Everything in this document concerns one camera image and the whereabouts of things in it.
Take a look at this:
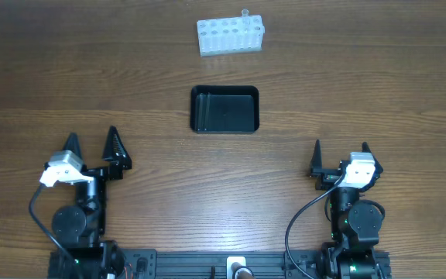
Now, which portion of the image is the mounting rail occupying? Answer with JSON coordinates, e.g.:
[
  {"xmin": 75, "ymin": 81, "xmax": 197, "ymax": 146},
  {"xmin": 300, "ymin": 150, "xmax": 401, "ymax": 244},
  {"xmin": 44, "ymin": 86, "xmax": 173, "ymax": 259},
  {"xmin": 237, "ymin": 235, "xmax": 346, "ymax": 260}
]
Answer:
[{"xmin": 48, "ymin": 247, "xmax": 393, "ymax": 279}]

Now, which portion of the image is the black tray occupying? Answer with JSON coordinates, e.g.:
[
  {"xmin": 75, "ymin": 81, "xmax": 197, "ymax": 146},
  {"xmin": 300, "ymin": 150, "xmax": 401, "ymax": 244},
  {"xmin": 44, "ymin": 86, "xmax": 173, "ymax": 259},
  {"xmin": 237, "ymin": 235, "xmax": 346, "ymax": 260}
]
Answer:
[{"xmin": 189, "ymin": 84, "xmax": 261, "ymax": 135}]

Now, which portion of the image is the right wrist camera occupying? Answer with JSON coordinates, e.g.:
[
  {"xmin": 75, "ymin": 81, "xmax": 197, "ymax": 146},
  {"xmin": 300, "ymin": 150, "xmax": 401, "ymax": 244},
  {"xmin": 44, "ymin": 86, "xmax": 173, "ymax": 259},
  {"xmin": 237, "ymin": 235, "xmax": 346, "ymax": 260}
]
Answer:
[{"xmin": 338, "ymin": 151, "xmax": 377, "ymax": 190}]

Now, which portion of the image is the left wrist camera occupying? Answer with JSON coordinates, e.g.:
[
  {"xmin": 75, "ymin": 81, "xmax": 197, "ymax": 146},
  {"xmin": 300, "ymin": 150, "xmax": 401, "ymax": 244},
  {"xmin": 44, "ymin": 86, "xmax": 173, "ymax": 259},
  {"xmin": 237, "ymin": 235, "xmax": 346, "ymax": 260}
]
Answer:
[{"xmin": 39, "ymin": 150, "xmax": 95, "ymax": 188}]

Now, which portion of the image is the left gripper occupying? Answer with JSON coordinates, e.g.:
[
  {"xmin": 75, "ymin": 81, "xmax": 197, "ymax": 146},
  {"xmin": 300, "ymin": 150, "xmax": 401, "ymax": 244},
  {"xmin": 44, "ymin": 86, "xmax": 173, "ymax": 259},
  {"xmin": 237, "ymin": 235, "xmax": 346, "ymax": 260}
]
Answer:
[{"xmin": 62, "ymin": 125, "xmax": 133, "ymax": 183}]

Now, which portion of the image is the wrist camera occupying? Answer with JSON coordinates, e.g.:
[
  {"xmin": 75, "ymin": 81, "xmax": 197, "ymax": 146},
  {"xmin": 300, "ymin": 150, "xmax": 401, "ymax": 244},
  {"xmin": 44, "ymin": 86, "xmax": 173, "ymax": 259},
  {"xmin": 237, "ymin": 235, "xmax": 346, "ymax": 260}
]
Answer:
[
  {"xmin": 338, "ymin": 151, "xmax": 377, "ymax": 190},
  {"xmin": 39, "ymin": 150, "xmax": 95, "ymax": 188}
]

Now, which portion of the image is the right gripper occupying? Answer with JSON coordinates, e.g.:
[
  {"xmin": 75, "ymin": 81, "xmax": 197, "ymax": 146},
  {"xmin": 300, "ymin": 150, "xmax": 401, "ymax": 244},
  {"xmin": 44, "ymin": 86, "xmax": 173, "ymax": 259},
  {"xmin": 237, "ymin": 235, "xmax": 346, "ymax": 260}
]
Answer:
[{"xmin": 310, "ymin": 139, "xmax": 385, "ymax": 191}]

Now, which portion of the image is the white test tube rack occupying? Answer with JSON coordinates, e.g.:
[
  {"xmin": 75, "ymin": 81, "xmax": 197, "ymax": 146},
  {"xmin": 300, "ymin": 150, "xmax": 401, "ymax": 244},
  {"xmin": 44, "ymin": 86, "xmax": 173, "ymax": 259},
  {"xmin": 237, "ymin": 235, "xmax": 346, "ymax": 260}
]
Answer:
[{"xmin": 196, "ymin": 14, "xmax": 266, "ymax": 58}]

